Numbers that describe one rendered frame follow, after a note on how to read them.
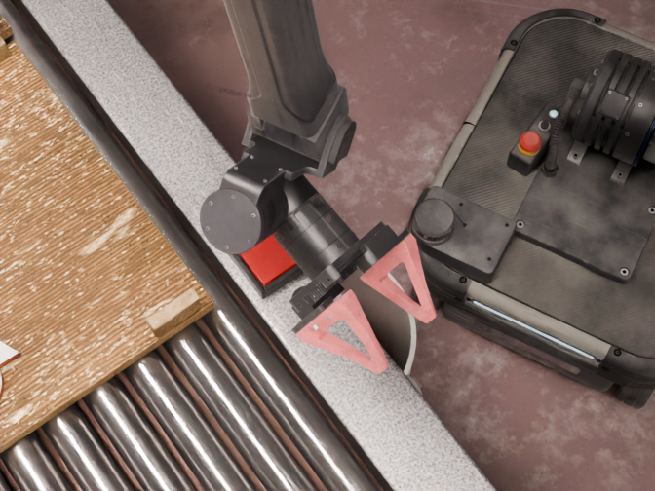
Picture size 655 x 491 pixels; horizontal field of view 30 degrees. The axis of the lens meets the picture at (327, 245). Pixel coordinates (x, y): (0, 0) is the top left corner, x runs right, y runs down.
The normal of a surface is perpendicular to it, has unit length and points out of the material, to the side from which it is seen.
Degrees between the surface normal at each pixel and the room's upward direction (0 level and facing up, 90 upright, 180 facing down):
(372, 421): 0
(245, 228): 46
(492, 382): 0
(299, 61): 88
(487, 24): 0
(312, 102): 76
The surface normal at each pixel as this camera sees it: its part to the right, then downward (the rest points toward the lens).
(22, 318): 0.00, -0.41
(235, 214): -0.36, 0.29
